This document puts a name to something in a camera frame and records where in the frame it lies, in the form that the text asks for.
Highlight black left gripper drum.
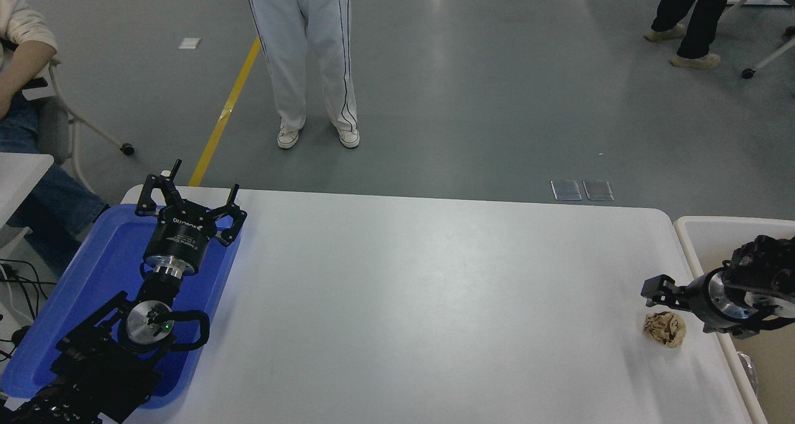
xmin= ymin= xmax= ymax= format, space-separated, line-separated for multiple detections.
xmin=144 ymin=202 xmax=218 ymax=269

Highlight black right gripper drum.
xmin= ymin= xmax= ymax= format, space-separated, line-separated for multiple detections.
xmin=687 ymin=273 xmax=725 ymax=332

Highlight tan paper ball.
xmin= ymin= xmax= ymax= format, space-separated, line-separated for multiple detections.
xmin=643 ymin=311 xmax=687 ymax=348

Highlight crumpled silver foil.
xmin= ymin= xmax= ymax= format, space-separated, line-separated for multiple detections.
xmin=737 ymin=350 xmax=760 ymax=397

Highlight large pale bin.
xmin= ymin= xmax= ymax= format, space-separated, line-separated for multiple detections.
xmin=674 ymin=216 xmax=795 ymax=424

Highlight blue plastic tray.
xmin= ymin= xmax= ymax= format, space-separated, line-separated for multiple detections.
xmin=0 ymin=203 xmax=243 ymax=410

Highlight clear floor plate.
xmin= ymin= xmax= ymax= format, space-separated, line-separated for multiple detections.
xmin=583 ymin=180 xmax=615 ymax=202
xmin=551 ymin=180 xmax=583 ymax=202

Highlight grey wheeled chair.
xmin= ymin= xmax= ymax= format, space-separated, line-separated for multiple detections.
xmin=22 ymin=55 xmax=136 ymax=192

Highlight standing person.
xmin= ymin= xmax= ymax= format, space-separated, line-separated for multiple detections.
xmin=243 ymin=0 xmax=361 ymax=150

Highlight seated person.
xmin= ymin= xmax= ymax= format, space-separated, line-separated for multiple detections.
xmin=0 ymin=0 xmax=111 ymax=279

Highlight white wheeled chair base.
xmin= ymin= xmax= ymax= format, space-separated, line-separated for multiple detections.
xmin=724 ymin=0 xmax=795 ymax=80

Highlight walking person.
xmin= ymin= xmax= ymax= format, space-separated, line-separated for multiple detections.
xmin=643 ymin=0 xmax=755 ymax=71

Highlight black cable loops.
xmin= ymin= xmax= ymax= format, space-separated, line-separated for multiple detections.
xmin=0 ymin=258 xmax=58 ymax=307

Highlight black cable with plug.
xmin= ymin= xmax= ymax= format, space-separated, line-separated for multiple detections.
xmin=0 ymin=325 xmax=32 ymax=361

